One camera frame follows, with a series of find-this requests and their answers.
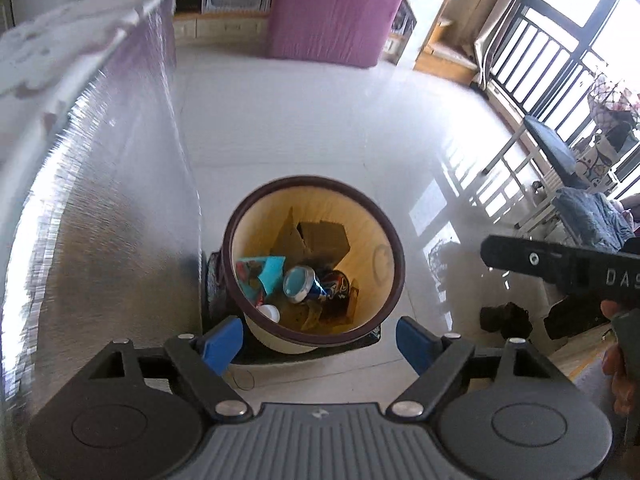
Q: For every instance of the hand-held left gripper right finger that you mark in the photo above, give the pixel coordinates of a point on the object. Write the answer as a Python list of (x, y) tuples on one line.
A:
[(417, 345)]

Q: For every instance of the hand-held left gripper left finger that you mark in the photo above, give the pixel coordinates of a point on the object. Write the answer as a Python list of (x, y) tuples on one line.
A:
[(220, 345)]

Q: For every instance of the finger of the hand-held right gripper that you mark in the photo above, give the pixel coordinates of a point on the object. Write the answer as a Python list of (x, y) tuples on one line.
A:
[(520, 257)]

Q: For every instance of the blue white plastic bag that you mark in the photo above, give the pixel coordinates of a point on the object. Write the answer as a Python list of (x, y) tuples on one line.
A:
[(270, 271)]

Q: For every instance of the blue drink can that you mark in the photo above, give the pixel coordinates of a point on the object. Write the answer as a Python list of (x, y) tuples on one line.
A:
[(300, 282)]

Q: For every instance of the yellow bin with brown rim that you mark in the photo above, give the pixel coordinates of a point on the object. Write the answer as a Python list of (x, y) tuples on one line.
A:
[(260, 220)]

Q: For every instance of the brown cardboard box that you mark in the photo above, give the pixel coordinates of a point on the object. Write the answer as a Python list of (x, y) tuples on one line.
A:
[(320, 240)]

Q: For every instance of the person's right hand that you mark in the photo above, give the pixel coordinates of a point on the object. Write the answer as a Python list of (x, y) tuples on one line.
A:
[(619, 380)]

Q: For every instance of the white metal chair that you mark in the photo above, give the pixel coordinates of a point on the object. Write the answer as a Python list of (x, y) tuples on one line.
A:
[(537, 217)]

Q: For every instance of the black slipper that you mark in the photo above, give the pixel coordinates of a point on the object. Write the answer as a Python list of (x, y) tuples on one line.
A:
[(505, 320), (575, 317)]

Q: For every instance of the blue folded blanket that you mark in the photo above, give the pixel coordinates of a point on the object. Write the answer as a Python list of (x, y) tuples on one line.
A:
[(590, 220)]

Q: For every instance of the white chair with blue cushion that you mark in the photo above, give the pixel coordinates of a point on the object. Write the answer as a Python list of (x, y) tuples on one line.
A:
[(555, 150)]

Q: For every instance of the cartoon printed tote bag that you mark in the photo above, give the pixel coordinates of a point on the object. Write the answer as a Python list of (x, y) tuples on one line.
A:
[(595, 160)]

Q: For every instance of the pink white net bag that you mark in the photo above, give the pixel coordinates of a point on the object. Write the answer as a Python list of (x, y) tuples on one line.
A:
[(612, 102)]

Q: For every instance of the silver foil sheet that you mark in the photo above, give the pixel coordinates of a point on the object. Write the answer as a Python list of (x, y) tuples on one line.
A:
[(100, 210)]

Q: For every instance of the black window railing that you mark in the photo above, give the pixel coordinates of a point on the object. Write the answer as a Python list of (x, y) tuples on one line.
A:
[(530, 75)]

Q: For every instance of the white staircase with wooden steps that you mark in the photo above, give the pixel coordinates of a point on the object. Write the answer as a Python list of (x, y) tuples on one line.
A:
[(440, 50)]

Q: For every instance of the beige curtain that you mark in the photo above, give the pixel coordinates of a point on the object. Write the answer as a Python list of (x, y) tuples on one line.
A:
[(500, 20)]

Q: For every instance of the pink folded mattress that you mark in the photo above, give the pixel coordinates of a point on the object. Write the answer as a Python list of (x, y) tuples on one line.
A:
[(330, 10)]

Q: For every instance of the wooden drawer cabinet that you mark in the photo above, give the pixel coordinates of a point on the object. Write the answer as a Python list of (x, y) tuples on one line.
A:
[(225, 27)]

